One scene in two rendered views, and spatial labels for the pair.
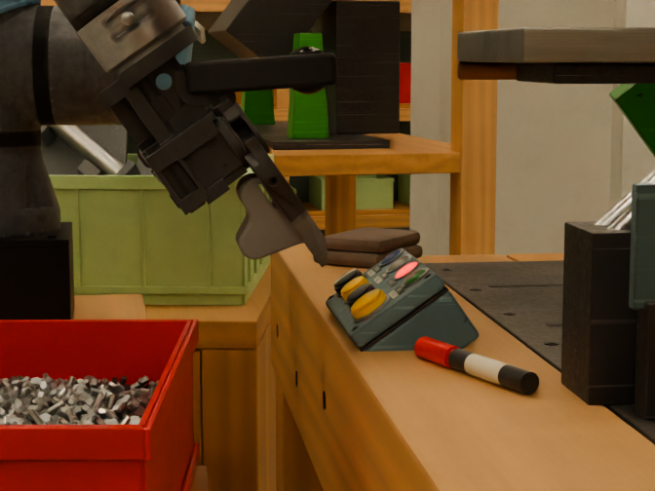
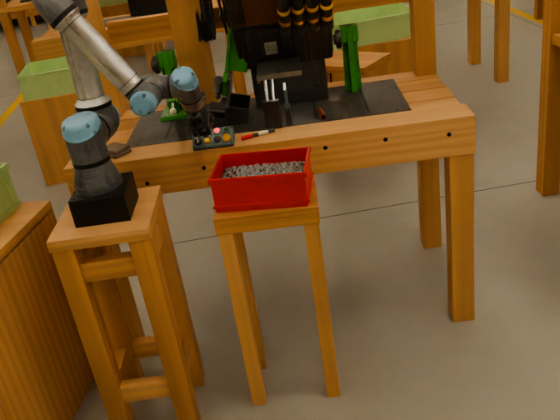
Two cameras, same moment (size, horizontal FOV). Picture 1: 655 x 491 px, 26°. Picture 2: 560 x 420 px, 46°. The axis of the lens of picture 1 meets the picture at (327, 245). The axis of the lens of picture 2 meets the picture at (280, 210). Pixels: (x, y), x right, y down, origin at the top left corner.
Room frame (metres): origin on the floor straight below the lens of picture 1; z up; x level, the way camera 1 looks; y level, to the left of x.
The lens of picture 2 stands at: (0.47, 2.17, 1.76)
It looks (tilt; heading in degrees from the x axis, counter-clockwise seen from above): 27 degrees down; 281
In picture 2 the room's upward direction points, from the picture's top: 9 degrees counter-clockwise
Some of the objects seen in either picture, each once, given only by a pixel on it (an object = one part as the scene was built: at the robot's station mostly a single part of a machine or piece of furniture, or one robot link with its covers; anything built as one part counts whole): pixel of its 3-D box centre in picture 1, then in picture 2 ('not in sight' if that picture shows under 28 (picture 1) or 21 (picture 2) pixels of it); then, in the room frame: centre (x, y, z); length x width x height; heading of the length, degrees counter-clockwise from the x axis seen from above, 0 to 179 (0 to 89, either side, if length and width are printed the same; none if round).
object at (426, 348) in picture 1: (473, 363); (257, 134); (0.94, -0.10, 0.91); 0.13 x 0.02 x 0.02; 28
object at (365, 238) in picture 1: (368, 246); (115, 150); (1.48, -0.04, 0.91); 0.10 x 0.08 x 0.03; 148
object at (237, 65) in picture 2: not in sight; (237, 51); (1.01, -0.30, 1.17); 0.13 x 0.12 x 0.20; 7
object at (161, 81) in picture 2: not in sight; (154, 89); (1.18, 0.21, 1.20); 0.11 x 0.11 x 0.08; 3
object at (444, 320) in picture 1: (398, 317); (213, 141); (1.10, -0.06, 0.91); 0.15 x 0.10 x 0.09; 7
